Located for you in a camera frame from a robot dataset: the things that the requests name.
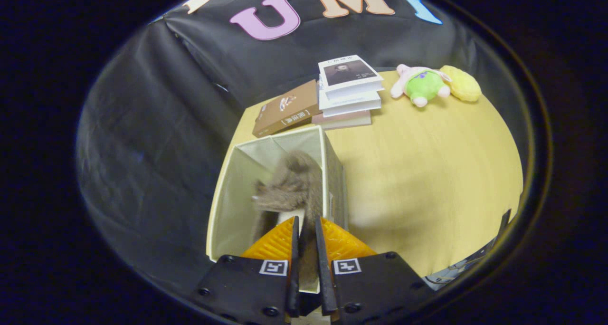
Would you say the black backdrop cloth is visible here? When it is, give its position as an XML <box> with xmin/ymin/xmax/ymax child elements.
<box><xmin>76</xmin><ymin>0</ymin><xmax>525</xmax><ymax>287</ymax></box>

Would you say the beige fabric storage box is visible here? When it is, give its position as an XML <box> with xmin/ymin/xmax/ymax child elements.
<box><xmin>205</xmin><ymin>125</ymin><xmax>350</xmax><ymax>295</ymax></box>

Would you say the plain white book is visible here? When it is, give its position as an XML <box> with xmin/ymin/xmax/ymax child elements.
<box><xmin>317</xmin><ymin>91</ymin><xmax>382</xmax><ymax>118</ymax></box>

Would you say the brown fuzzy shoe with bow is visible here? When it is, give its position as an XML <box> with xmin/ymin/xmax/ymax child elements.
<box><xmin>251</xmin><ymin>149</ymin><xmax>324</xmax><ymax>287</ymax></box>

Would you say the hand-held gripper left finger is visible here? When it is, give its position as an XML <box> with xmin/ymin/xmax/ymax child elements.
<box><xmin>195</xmin><ymin>216</ymin><xmax>301</xmax><ymax>325</ymax></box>

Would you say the brown cover book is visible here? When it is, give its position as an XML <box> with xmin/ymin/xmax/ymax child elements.
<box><xmin>252</xmin><ymin>80</ymin><xmax>323</xmax><ymax>138</ymax></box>

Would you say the yellow plush toy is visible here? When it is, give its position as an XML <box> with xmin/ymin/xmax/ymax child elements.
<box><xmin>439</xmin><ymin>65</ymin><xmax>482</xmax><ymax>102</ymax></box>

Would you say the green and pink plush toy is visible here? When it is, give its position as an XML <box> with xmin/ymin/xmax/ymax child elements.
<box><xmin>390</xmin><ymin>64</ymin><xmax>452</xmax><ymax>108</ymax></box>

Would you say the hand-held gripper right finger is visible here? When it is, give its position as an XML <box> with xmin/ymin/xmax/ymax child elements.
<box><xmin>314</xmin><ymin>216</ymin><xmax>435</xmax><ymax>325</ymax></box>

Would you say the pale pink book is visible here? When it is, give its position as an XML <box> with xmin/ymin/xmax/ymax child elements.
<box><xmin>311</xmin><ymin>109</ymin><xmax>372</xmax><ymax>130</ymax></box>

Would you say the white portrait cover book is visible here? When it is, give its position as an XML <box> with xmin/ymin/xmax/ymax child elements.
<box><xmin>317</xmin><ymin>55</ymin><xmax>384</xmax><ymax>100</ymax></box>

